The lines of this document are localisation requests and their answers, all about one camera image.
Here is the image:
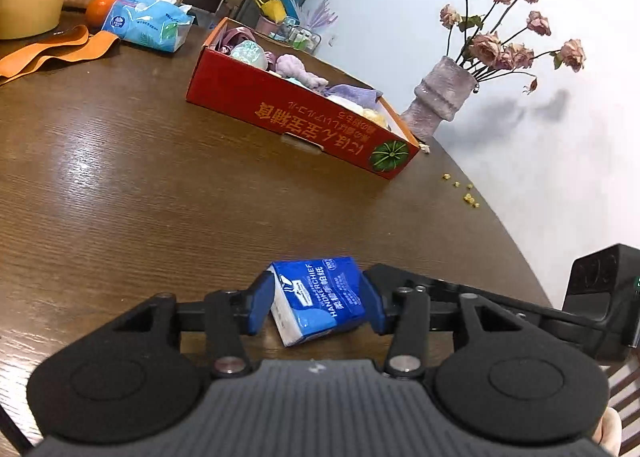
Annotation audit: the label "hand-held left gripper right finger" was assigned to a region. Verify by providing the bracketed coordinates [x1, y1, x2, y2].
[362, 270, 507, 380]

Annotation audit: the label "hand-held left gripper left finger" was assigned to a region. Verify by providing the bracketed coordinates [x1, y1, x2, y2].
[117, 270, 277, 379]

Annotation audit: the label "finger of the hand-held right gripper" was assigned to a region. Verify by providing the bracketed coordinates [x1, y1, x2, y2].
[371, 263, 548, 335]

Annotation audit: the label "blue handkerchief tissue pack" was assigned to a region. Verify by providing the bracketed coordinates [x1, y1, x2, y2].
[267, 256, 370, 348]

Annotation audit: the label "red cardboard box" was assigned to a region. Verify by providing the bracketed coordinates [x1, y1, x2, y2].
[186, 17, 421, 181]

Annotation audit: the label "purple fabric sachet pouch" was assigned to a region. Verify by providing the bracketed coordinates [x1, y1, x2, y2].
[322, 83, 384, 108]

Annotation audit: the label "pink fluffy headband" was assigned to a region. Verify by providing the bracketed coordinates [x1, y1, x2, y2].
[272, 53, 329, 91]

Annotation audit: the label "person's right hand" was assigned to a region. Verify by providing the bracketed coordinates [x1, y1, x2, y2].
[592, 408, 624, 457]

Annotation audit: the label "dark wooden chair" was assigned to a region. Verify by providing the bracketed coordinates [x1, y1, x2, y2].
[606, 361, 640, 457]

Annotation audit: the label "scattered yellow crumbs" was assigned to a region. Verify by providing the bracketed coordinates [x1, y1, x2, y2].
[439, 172, 482, 208]

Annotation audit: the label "pink ceramic vase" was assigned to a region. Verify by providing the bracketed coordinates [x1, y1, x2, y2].
[399, 56, 479, 143]

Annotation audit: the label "dried pink roses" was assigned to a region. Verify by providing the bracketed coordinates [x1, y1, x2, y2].
[439, 0, 586, 96]

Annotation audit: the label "yellow bag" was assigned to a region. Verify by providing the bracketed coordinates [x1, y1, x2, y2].
[251, 0, 287, 23]

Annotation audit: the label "purple dried flower bunch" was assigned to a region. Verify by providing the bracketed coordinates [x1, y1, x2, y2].
[299, 0, 334, 31]

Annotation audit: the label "light blue tissue pack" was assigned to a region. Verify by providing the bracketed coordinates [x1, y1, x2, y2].
[101, 0, 196, 54]

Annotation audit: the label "orange cloth band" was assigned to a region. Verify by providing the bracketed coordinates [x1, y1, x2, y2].
[0, 24, 121, 86]

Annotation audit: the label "orange fruit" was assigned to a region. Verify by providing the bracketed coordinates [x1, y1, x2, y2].
[84, 0, 117, 28]

